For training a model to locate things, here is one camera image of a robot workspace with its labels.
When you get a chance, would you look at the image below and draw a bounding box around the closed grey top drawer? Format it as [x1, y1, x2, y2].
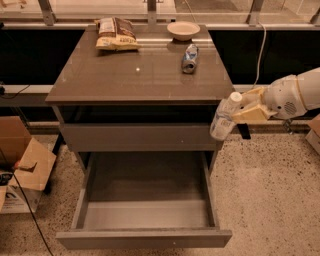
[60, 124, 223, 152]

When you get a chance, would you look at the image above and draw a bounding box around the metal window railing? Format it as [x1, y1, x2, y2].
[0, 0, 320, 30]

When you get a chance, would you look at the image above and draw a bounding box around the brown cardboard box left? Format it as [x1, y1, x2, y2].
[0, 116, 56, 214]

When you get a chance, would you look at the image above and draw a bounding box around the white cable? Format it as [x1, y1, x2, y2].
[251, 21, 268, 91]

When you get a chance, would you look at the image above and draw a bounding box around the brown chip bag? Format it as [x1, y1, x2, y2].
[96, 17, 140, 51]

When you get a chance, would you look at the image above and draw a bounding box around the clear plastic bottle white cap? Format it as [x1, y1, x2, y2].
[209, 92, 242, 141]

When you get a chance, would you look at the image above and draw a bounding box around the open grey middle drawer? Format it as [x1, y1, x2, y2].
[57, 151, 232, 250]

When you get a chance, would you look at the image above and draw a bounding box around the grey drawer cabinet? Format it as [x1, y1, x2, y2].
[46, 25, 233, 167]

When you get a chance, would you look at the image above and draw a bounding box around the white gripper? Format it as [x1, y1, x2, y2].
[231, 75, 307, 124]

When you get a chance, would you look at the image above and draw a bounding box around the black cable on floor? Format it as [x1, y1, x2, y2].
[0, 146, 55, 256]

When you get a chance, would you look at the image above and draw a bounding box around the white bowl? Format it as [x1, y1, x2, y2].
[167, 21, 200, 41]

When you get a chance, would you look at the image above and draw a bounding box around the cardboard box right edge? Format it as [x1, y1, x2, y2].
[306, 114, 320, 155]

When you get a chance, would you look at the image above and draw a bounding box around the crushed blue soda can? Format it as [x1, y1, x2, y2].
[181, 44, 198, 74]

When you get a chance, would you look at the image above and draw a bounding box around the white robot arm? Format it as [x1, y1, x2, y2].
[232, 68, 320, 124]

